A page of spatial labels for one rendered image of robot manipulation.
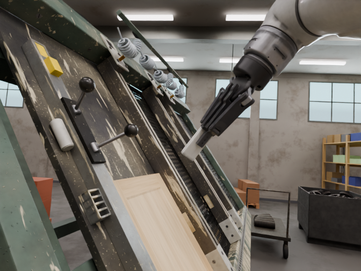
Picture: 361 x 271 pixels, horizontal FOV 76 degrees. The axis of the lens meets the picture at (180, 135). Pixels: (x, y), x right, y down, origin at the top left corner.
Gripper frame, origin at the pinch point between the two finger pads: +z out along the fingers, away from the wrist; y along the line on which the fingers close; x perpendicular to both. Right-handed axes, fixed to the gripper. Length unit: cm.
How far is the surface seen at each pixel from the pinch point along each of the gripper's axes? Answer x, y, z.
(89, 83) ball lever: -25.1, -13.4, 4.6
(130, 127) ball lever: -11.1, -15.3, 8.2
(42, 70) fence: -38.0, -27.1, 11.2
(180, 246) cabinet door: 25.1, -16.9, 32.0
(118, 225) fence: -2.0, -2.0, 25.7
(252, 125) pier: 391, -652, -99
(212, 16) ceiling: 49, -477, -193
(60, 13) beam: -50, -51, -4
